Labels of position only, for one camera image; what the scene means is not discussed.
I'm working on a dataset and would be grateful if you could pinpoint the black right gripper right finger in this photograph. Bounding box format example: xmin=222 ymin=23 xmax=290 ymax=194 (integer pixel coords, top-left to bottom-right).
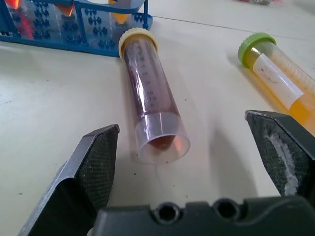
xmin=244 ymin=110 xmax=315 ymax=197

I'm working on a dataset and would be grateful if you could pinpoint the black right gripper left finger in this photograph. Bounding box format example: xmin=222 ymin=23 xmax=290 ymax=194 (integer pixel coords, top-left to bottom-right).
xmin=17 ymin=124 xmax=120 ymax=236

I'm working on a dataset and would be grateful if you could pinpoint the green-capped tube, yellow liquid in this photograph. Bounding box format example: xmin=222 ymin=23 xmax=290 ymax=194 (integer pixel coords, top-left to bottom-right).
xmin=237 ymin=32 xmax=315 ymax=135

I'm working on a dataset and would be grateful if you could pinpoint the yellow-capped tube, dark red liquid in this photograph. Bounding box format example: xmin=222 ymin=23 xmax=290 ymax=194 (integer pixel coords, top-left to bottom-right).
xmin=118 ymin=27 xmax=191 ymax=165

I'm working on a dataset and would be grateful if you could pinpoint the blue tube rack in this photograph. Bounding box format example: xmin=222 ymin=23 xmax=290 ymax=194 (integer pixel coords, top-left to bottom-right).
xmin=0 ymin=0 xmax=154 ymax=58

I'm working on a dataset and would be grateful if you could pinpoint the orange liquid tube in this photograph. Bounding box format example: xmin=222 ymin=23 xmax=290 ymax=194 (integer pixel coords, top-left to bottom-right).
xmin=53 ymin=2 xmax=74 ymax=19

